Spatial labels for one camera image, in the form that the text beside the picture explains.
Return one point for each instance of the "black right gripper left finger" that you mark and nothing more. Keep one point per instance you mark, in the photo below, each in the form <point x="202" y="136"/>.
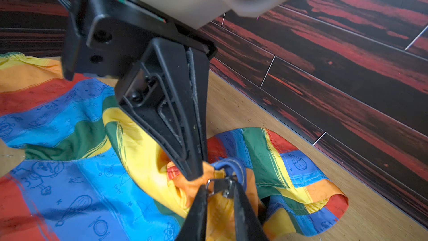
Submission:
<point x="194" y="227"/>

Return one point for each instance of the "rainbow striped hooded jacket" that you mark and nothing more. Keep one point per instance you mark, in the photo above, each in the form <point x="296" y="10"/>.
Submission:
<point x="92" y="174"/>

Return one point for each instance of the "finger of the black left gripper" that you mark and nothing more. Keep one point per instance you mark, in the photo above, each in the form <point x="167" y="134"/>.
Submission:
<point x="198" y="73"/>

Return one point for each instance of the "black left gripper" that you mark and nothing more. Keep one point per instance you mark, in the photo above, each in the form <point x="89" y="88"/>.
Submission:
<point x="105" y="37"/>

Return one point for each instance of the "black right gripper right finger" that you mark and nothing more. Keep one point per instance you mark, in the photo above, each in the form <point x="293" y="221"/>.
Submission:
<point x="247" y="225"/>

